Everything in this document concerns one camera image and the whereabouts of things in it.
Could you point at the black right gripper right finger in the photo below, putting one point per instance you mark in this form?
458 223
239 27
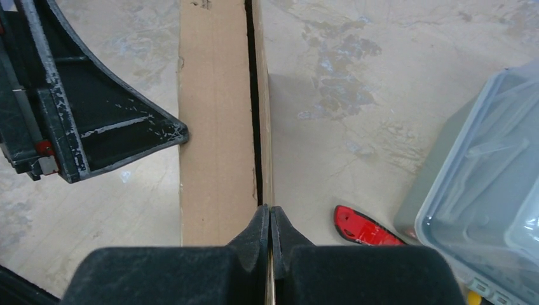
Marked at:
308 274

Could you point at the brown cardboard express box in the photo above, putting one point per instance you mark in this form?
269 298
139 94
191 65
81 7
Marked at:
226 170

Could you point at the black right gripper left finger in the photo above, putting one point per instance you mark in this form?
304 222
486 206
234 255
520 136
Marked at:
230 274

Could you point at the yellow black screwdriver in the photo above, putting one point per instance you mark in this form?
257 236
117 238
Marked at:
474 298

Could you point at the red black utility knife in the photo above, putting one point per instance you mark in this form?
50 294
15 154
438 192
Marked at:
356 227

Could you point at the clear plastic storage bin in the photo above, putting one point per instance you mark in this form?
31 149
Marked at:
475 200

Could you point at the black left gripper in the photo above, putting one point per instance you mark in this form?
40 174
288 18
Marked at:
95 121

